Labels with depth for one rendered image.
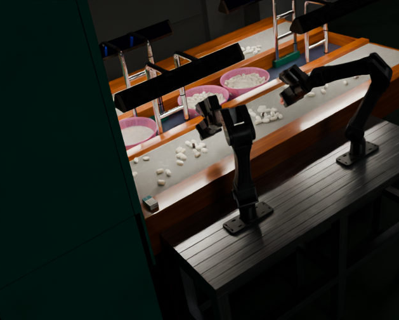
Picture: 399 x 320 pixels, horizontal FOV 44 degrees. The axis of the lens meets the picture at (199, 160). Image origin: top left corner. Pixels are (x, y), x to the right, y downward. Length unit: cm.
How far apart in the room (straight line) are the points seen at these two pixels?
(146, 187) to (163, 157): 21
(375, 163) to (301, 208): 42
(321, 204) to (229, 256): 43
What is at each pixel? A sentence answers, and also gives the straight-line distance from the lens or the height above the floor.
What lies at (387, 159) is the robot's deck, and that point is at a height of 67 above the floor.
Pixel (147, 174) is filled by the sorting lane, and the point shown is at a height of 74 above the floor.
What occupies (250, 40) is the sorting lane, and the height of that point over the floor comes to 74.
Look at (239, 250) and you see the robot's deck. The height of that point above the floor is 67.
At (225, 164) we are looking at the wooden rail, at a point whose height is 76.
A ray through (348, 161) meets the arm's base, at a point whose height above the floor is 68.
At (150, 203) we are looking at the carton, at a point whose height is 78.
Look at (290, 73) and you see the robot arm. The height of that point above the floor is 104.
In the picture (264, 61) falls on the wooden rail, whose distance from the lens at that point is 299.
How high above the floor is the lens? 192
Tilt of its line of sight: 34 degrees down
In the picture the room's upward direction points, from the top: 9 degrees counter-clockwise
